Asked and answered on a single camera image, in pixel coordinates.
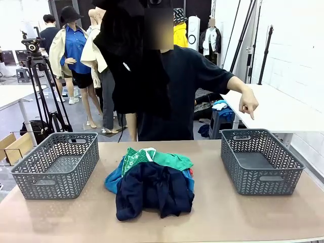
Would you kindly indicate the person's left hand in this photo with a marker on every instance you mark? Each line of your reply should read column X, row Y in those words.
column 248, row 101

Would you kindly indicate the black garment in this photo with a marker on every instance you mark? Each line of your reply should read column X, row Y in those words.
column 131, row 76

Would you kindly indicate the navy blue garment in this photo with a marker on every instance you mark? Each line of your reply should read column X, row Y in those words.
column 152, row 189

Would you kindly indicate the blue knit sweater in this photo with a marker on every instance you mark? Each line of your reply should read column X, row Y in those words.
column 112, row 181

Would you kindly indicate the person's right forearm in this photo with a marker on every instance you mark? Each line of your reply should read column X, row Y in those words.
column 132, row 126

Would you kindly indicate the person's left forearm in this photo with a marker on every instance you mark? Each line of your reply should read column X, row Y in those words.
column 238, row 84

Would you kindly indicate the white table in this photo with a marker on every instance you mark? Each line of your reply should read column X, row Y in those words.
column 12, row 95
column 278, row 108

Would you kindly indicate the grey plastic stool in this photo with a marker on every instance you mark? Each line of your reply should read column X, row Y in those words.
column 217, row 126

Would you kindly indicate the dark clothes pile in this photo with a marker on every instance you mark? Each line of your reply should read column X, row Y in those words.
column 205, row 101

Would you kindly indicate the black light stand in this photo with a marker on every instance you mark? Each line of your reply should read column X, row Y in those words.
column 265, row 55

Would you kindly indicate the grey plastic lattice basket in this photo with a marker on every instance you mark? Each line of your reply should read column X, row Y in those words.
column 258, row 162
column 58, row 164

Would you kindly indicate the person in black T-shirt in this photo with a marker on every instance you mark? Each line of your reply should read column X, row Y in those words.
column 182, row 101

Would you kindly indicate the tall black tripod poles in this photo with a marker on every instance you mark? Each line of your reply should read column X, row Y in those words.
column 242, row 35

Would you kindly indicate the mannequin with black white jacket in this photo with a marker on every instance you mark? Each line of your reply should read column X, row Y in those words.
column 211, row 38

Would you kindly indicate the white tower fan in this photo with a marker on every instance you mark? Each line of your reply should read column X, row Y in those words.
column 193, row 25

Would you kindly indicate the mannequin with yellow hoodie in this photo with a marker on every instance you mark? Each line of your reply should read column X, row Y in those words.
column 180, row 35

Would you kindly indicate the mannequin with cream jacket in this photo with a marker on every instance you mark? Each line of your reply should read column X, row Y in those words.
column 91, row 55

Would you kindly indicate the mannequin with blue shirt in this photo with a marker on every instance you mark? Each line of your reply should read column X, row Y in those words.
column 73, row 48

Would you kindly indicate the black bag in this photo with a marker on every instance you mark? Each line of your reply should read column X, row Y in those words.
column 35, row 129

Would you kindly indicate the small grey step stool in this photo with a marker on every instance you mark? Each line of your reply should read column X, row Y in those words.
column 23, row 74

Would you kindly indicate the plywood board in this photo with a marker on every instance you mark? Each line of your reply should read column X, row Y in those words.
column 7, row 143
column 22, row 148

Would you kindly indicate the black monitor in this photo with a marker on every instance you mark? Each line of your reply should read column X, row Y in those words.
column 7, row 58
column 21, row 56

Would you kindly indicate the black camera tripod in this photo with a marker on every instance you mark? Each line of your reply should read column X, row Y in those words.
column 38, row 60

